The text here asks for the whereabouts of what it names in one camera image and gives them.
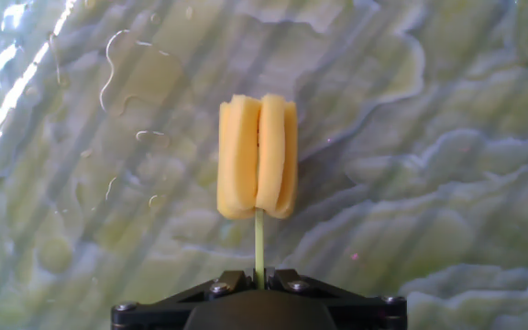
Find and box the green marble pattern mat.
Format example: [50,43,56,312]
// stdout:
[0,0,528,330]

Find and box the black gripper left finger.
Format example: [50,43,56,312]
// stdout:
[110,268,265,330]

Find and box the yellow sponge brush green handle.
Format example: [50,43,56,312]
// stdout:
[216,93,300,290]

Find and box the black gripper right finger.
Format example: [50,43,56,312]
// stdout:
[263,268,408,330]

